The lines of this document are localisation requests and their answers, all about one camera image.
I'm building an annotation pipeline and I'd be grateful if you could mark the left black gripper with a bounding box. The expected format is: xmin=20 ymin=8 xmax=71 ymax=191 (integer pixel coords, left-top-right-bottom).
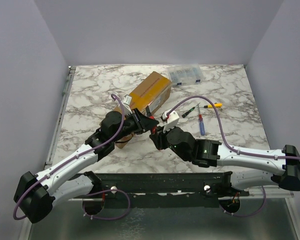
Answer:
xmin=112 ymin=108 xmax=159 ymax=143

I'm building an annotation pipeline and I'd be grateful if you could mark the brown cardboard express box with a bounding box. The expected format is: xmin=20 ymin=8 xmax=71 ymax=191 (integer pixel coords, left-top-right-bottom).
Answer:
xmin=113 ymin=71 xmax=172 ymax=150

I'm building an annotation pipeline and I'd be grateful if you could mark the red utility knife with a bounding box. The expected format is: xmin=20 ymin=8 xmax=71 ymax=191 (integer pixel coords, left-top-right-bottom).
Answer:
xmin=145 ymin=105 xmax=157 ymax=135

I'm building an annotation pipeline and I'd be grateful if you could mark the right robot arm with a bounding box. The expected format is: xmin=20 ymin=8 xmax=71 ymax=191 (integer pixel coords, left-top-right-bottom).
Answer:
xmin=149 ymin=127 xmax=300 ymax=196

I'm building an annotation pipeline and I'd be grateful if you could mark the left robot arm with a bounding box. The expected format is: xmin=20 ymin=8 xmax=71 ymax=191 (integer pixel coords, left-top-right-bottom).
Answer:
xmin=13 ymin=108 xmax=159 ymax=224

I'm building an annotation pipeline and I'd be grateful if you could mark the green black screwdriver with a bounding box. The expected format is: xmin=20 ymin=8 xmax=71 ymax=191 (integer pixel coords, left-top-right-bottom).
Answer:
xmin=181 ymin=103 xmax=199 ymax=118

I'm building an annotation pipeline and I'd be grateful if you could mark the blue red screwdriver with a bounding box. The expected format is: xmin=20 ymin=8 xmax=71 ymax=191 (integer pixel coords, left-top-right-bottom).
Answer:
xmin=197 ymin=106 xmax=206 ymax=136

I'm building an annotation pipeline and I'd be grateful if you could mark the clear plastic screw organizer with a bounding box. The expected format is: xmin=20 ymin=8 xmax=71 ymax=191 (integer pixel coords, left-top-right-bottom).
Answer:
xmin=167 ymin=64 xmax=206 ymax=87

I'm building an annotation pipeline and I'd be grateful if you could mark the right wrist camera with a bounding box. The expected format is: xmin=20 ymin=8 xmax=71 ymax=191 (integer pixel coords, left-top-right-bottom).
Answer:
xmin=161 ymin=110 xmax=180 ymax=133

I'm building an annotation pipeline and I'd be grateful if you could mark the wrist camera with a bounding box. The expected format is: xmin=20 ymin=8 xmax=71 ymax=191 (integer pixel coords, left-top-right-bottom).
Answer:
xmin=161 ymin=110 xmax=180 ymax=133
xmin=122 ymin=94 xmax=133 ymax=118

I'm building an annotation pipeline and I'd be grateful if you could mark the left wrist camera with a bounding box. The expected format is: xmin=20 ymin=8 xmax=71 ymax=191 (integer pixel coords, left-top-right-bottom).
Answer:
xmin=122 ymin=94 xmax=133 ymax=118

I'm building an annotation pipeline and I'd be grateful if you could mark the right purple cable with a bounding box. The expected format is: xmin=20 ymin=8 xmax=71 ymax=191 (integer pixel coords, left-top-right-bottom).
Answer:
xmin=166 ymin=95 xmax=300 ymax=217

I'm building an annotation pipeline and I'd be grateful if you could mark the purple cable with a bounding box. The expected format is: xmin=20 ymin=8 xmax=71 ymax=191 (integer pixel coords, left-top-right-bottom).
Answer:
xmin=12 ymin=93 xmax=131 ymax=221
xmin=166 ymin=95 xmax=300 ymax=217

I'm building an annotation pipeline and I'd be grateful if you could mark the yellow handled screwdriver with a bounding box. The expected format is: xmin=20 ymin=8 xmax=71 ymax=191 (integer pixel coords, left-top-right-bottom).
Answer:
xmin=202 ymin=103 xmax=223 ymax=109

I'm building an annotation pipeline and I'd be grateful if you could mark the black mounting rail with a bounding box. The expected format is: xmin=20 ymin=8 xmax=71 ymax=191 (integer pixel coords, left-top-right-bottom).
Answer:
xmin=83 ymin=171 xmax=238 ymax=209

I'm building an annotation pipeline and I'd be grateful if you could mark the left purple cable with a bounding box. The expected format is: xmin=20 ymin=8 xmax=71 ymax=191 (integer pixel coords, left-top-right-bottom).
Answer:
xmin=12 ymin=93 xmax=131 ymax=221

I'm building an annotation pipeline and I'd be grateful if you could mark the aluminium frame rail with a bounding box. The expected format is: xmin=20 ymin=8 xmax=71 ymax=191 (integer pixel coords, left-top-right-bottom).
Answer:
xmin=44 ymin=159 xmax=296 ymax=201

